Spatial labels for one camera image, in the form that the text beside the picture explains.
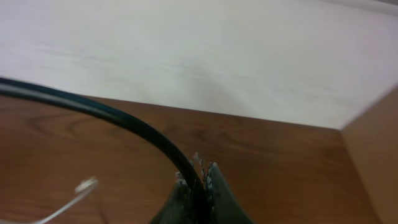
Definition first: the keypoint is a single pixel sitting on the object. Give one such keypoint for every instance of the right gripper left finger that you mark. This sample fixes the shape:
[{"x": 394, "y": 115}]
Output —
[{"x": 178, "y": 208}]

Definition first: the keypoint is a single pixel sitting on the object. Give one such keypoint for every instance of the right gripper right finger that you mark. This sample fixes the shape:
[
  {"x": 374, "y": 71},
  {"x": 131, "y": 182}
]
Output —
[{"x": 225, "y": 209}]

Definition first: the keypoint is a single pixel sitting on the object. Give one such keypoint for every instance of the wooden side board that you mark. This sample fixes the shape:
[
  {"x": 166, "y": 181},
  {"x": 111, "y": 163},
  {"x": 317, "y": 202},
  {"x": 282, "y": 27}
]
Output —
[{"x": 371, "y": 140}]

